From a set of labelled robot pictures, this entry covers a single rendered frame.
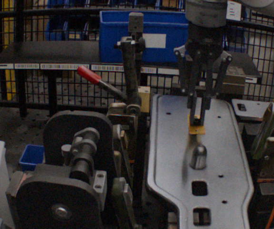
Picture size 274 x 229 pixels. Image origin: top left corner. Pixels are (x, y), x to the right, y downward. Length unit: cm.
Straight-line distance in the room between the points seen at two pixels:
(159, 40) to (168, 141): 41
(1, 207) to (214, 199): 49
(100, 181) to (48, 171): 7
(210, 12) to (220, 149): 31
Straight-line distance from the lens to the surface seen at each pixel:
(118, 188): 60
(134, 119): 89
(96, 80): 88
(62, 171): 53
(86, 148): 53
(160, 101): 107
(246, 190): 78
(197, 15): 79
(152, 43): 122
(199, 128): 91
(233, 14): 141
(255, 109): 111
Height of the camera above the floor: 147
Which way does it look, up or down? 28 degrees down
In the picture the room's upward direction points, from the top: 3 degrees clockwise
